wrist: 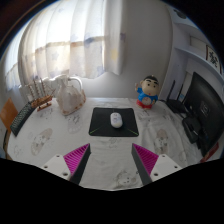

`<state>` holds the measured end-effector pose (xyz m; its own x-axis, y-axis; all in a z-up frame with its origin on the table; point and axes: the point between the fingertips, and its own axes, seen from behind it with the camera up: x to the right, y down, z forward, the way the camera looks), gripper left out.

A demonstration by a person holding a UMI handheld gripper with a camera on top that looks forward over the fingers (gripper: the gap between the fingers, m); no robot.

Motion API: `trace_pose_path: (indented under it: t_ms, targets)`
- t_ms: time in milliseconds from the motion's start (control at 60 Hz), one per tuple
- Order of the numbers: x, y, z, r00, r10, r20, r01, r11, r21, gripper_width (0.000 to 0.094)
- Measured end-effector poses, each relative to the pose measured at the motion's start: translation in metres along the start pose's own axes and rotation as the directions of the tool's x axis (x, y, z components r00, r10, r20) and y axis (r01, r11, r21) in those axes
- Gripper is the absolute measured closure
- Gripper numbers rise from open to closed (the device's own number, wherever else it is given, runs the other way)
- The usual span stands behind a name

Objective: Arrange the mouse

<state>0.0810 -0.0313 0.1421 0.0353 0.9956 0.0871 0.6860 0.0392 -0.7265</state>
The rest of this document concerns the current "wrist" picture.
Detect white radiator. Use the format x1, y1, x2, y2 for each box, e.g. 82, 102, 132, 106
19, 74, 84, 101

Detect cartoon boy figurine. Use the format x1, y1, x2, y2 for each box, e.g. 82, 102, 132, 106
134, 74, 160, 110

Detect black computer keyboard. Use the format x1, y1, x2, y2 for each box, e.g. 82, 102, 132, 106
9, 102, 36, 137

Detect black computer monitor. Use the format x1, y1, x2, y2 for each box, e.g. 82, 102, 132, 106
182, 71, 224, 158

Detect large white conch shell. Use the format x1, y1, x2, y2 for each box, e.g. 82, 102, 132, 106
54, 74, 87, 116

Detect black router with antennas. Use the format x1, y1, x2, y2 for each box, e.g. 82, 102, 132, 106
165, 79, 189, 114

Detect white printed tablecloth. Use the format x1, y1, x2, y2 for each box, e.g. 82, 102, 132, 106
6, 97, 214, 191

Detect white star-print curtain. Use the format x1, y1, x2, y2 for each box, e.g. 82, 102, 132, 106
4, 0, 126, 91

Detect white cartoon-print computer mouse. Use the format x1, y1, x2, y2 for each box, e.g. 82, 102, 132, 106
109, 111, 124, 129

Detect black mouse pad green lines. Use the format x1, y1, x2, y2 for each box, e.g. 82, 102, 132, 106
88, 107, 140, 138

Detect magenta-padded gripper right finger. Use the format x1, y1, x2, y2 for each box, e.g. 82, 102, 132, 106
131, 143, 183, 186

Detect wooden model sailing ship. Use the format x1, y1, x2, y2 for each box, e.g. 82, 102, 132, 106
26, 77, 56, 112

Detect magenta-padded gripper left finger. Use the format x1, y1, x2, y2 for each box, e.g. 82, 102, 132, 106
42, 143, 92, 185

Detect white wall shelf unit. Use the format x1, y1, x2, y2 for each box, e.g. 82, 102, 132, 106
169, 6, 224, 84

